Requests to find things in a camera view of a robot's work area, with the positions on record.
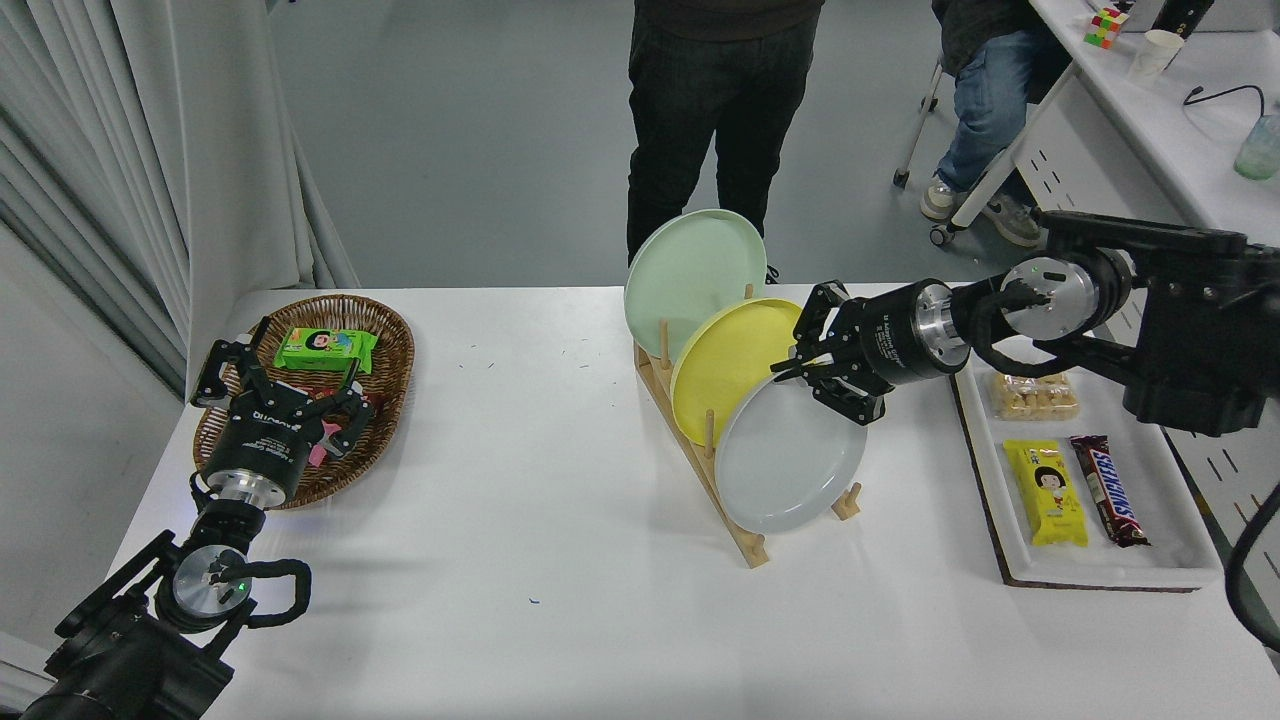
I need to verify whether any white desk with perforated panel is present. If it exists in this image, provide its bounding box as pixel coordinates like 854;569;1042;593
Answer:
930;0;1280;641

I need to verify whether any pale green plate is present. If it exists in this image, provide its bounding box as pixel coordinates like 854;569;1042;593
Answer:
624;208;768;363

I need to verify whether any wooden plate rack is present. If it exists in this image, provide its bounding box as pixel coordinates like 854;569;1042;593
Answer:
634;285;863;569

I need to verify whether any long black hanging cable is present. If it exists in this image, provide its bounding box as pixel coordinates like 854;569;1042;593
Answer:
1225;480;1280;656

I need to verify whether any seated person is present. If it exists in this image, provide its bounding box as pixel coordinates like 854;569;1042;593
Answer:
920;0;1076;249

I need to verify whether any colourful puzzle cube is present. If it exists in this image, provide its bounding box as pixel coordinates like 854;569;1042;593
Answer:
1083;8;1131;49

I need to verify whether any standing person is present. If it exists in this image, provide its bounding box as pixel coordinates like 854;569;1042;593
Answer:
627;0;826;284

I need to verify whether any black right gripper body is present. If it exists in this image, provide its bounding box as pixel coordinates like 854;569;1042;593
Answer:
845;285;938;391

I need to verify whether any grey curtain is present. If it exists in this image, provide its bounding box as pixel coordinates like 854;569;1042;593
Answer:
0;0;361;396

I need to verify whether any yellow snack bar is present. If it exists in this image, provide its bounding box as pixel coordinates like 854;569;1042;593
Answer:
1003;439;1090;549

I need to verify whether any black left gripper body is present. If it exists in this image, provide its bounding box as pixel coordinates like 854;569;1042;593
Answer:
203;383;333;495

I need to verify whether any brown wicker basket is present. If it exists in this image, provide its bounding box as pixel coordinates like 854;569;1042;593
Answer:
193;293;416;511

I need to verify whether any yellow plate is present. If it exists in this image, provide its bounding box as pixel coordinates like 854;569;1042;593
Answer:
670;297;816;448

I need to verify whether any green snack pack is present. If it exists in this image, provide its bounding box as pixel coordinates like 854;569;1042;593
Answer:
274;325;380;376

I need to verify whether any grey plate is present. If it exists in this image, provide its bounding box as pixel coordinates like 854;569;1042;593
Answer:
714;375;869;535

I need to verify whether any pink snack wrapper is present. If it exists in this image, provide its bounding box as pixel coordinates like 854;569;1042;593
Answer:
308;418;346;469

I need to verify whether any brown Snickers bar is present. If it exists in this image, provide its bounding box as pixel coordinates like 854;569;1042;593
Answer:
1069;434;1151;548

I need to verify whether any white chair frame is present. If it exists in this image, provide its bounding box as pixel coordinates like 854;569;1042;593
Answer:
893;58;946;191

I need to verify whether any white paper cup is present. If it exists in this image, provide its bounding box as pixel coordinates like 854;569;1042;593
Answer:
1128;29;1186;83

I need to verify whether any translucent green cup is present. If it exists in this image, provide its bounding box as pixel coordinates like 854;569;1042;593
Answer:
1233;113;1280;182

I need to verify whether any clear pack of biscuits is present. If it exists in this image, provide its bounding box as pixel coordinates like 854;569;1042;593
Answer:
990;370;1083;422

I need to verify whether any white rectangular tray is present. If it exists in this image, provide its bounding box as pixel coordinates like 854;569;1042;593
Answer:
947;340;1226;591

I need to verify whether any thin black desk cable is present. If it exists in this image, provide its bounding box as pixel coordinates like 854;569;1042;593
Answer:
1183;84;1267;119

